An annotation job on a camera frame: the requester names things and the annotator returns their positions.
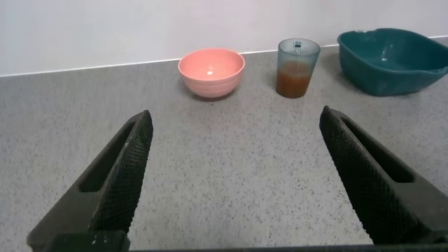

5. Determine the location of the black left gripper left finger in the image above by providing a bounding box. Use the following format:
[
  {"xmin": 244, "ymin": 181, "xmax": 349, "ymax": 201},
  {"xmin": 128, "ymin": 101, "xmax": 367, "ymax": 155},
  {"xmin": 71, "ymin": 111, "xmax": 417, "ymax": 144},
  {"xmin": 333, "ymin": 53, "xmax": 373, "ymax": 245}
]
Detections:
[{"xmin": 27, "ymin": 109, "xmax": 154, "ymax": 252}]

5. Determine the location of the orange brown liquid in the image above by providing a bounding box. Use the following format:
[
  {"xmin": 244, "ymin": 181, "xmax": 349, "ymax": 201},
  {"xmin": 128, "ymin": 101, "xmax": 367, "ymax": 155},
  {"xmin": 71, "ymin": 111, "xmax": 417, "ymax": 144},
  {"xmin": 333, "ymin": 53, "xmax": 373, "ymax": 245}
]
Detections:
[{"xmin": 276, "ymin": 61, "xmax": 312, "ymax": 99}]

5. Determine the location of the teal plastic basin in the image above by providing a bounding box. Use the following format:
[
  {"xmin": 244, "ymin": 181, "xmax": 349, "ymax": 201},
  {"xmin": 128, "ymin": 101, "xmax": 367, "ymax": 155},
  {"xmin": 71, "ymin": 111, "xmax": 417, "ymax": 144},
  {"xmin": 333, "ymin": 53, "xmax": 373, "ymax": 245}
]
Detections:
[{"xmin": 337, "ymin": 27, "xmax": 448, "ymax": 97}]

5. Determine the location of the pink ribbed bowl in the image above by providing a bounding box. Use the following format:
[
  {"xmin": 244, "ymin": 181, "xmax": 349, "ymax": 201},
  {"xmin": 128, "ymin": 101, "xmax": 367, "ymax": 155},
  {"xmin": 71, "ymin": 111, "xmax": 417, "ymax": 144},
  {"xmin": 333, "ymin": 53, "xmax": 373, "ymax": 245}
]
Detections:
[{"xmin": 177, "ymin": 48, "xmax": 246, "ymax": 99}]

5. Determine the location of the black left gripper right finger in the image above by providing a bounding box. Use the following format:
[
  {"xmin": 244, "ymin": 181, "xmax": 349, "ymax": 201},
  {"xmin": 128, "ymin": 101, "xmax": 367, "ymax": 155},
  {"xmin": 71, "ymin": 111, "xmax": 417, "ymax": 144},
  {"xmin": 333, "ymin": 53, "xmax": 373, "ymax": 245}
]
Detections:
[{"xmin": 318, "ymin": 105, "xmax": 448, "ymax": 246}]

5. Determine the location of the translucent blue ribbed cup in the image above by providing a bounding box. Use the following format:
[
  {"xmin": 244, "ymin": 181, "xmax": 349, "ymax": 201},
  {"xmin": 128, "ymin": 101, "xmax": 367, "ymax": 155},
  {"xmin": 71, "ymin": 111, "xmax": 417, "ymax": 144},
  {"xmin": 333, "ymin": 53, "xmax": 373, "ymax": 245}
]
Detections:
[{"xmin": 275, "ymin": 38, "xmax": 321, "ymax": 99}]

